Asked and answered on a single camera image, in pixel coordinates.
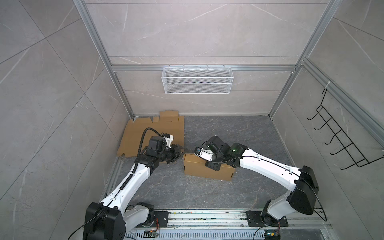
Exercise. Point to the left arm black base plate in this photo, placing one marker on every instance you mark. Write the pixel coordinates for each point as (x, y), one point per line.
(160, 219)

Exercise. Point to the black wire hook rack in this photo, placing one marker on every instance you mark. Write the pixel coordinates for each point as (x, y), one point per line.
(348, 146)

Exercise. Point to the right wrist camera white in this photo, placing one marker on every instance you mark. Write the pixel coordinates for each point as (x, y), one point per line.
(203, 154)

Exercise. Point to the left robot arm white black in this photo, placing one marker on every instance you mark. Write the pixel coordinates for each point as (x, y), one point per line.
(112, 217)

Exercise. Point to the aluminium frame profiles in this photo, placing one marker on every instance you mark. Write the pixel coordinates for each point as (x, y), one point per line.
(362, 116)

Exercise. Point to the white wire mesh basket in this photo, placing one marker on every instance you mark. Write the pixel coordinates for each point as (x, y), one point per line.
(207, 80)

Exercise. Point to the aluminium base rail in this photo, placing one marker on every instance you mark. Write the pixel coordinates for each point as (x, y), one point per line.
(231, 224)

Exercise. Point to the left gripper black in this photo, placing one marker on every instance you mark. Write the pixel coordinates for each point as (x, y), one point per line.
(176, 152)

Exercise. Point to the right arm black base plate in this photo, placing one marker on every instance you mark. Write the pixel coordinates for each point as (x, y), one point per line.
(255, 219)

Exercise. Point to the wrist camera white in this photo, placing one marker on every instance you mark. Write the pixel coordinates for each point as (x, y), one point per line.
(203, 154)
(168, 139)

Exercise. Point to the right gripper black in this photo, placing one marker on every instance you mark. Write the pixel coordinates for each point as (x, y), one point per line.
(209, 164)

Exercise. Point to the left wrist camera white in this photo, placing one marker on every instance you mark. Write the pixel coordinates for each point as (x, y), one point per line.
(168, 139)

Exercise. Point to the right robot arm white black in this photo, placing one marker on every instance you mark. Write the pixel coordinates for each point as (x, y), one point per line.
(301, 184)

